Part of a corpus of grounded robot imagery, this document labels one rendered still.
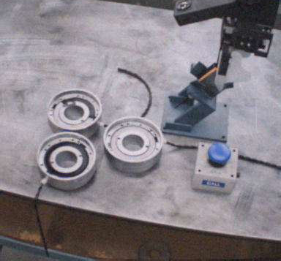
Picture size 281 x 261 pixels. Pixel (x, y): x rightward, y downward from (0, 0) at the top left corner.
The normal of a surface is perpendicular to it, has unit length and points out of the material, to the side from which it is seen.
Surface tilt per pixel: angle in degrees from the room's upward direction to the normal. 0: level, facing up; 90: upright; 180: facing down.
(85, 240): 0
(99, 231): 0
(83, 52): 0
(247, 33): 90
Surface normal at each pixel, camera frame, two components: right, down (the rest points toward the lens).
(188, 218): 0.10, -0.69
